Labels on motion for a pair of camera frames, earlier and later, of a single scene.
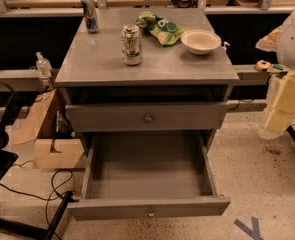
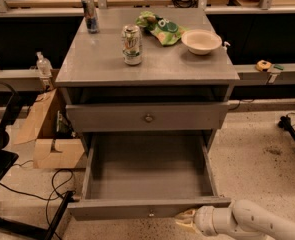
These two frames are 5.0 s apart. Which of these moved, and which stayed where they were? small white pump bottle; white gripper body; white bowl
Moved: white gripper body
Stayed: white bowl; small white pump bottle
